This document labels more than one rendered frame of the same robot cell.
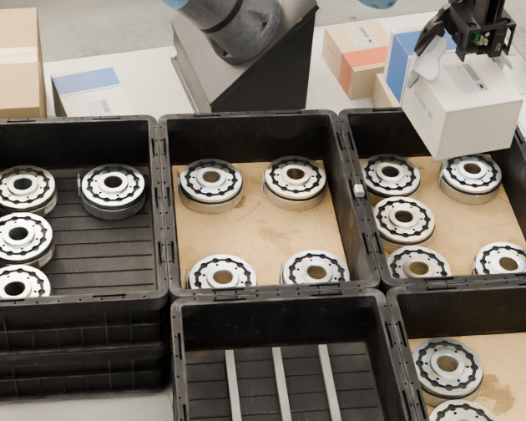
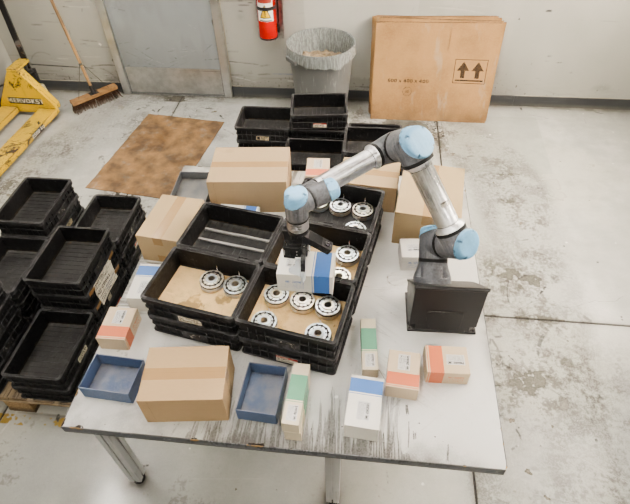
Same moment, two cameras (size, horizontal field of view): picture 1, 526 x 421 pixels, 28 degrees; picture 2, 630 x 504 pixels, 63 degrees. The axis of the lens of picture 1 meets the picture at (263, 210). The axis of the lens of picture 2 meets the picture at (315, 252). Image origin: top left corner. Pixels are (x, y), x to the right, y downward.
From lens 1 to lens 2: 233 cm
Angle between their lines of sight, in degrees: 74
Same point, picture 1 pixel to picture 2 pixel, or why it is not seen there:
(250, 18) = (420, 269)
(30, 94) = (402, 210)
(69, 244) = (338, 220)
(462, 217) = (300, 327)
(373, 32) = (457, 367)
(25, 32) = not seen: hidden behind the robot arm
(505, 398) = (219, 301)
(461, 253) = (283, 318)
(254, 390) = (259, 245)
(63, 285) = (321, 216)
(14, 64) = (422, 209)
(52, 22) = not seen: outside the picture
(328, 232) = not seen: hidden behind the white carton
